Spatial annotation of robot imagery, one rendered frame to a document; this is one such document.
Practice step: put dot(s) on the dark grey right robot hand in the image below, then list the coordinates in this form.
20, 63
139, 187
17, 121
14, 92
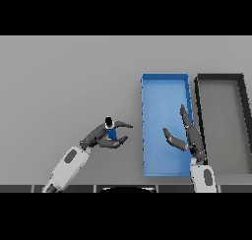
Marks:
194, 139

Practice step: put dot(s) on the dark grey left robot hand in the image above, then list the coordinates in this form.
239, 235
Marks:
95, 136

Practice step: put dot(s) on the blue pipe with dark end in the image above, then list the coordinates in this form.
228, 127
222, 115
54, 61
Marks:
111, 129

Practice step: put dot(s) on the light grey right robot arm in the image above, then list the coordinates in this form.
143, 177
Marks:
203, 178

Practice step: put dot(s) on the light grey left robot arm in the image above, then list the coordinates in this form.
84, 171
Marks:
67, 168

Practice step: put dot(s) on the dark grey bin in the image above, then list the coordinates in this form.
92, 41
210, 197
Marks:
223, 122

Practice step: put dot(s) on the blue bin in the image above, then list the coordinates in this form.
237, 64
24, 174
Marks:
160, 126

